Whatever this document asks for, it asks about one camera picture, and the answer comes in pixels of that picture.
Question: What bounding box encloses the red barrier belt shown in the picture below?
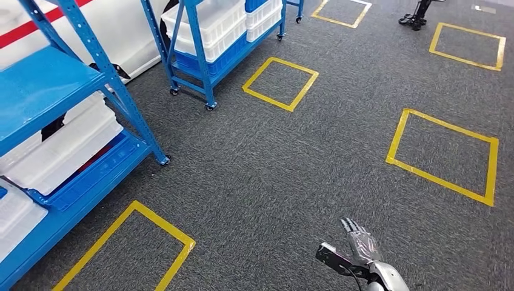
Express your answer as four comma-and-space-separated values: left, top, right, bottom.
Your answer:
0, 0, 94, 50

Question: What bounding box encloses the yellow floor tape square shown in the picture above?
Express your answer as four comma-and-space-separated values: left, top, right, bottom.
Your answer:
51, 200, 197, 291

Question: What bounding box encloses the red part in bin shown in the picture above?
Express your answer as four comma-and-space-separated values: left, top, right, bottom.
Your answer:
72, 142, 118, 174

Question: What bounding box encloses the black stand base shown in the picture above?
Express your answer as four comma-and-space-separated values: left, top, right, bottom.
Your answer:
398, 0, 433, 32

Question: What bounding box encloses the black camera cable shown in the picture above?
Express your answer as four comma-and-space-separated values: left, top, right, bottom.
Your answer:
340, 264, 364, 291

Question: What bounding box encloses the blue metal shelf rack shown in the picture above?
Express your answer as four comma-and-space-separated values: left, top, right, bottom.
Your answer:
0, 0, 172, 291

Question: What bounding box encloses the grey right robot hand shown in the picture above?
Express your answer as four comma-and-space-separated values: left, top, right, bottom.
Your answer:
340, 217, 383, 267

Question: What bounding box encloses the white car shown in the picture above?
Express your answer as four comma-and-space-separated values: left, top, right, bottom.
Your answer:
0, 0, 179, 85

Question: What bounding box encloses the black part in bin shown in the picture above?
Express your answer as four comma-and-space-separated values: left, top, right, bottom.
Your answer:
41, 115, 67, 142

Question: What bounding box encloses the white plastic bin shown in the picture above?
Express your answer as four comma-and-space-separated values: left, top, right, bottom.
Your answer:
0, 91, 124, 197
0, 178, 49, 264
245, 0, 283, 44

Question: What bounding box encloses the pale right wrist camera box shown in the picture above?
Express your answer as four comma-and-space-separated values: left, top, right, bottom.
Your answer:
315, 242, 339, 262

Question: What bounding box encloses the blue metal rack with casters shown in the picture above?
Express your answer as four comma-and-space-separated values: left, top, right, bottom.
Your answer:
285, 0, 305, 24
139, 0, 288, 112

